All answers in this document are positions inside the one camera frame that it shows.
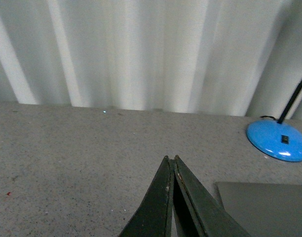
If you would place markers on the blue desk lamp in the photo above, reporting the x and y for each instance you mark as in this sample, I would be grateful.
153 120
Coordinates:
275 138

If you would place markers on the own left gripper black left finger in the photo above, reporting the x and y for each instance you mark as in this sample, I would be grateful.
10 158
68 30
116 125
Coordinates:
153 218

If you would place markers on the silver laptop with cracked screen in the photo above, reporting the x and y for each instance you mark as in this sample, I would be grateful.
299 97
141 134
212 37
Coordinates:
264 210

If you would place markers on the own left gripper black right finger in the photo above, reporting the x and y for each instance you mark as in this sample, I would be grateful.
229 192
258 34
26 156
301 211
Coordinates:
197 213

